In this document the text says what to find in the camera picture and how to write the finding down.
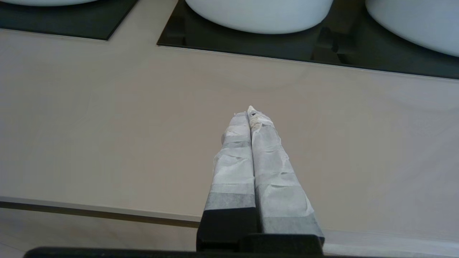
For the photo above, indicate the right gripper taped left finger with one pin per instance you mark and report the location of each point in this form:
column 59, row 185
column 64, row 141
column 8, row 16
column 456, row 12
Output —
column 233, row 179

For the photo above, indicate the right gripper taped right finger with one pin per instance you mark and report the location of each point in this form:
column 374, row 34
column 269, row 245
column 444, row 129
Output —
column 279, row 186

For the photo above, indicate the wide white pot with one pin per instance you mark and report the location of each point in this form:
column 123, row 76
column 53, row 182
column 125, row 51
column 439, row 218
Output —
column 419, row 21
column 258, row 16

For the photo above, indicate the deep white pot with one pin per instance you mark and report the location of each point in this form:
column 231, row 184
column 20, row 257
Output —
column 46, row 2

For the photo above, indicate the black glass induction panel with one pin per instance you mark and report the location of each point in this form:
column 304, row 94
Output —
column 251, row 44
column 71, row 21

